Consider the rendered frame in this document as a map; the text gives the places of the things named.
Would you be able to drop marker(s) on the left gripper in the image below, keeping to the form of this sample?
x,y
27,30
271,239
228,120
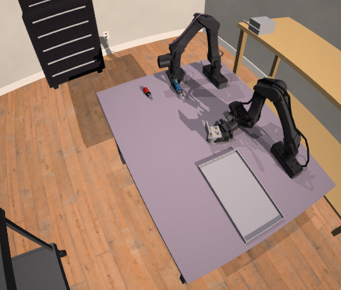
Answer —
x,y
226,127

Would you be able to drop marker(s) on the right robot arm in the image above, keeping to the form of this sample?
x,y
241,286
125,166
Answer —
x,y
177,48

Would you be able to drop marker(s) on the white l-shaped bracket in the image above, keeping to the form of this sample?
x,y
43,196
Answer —
x,y
213,131

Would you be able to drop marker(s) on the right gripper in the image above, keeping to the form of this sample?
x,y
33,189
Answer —
x,y
174,73

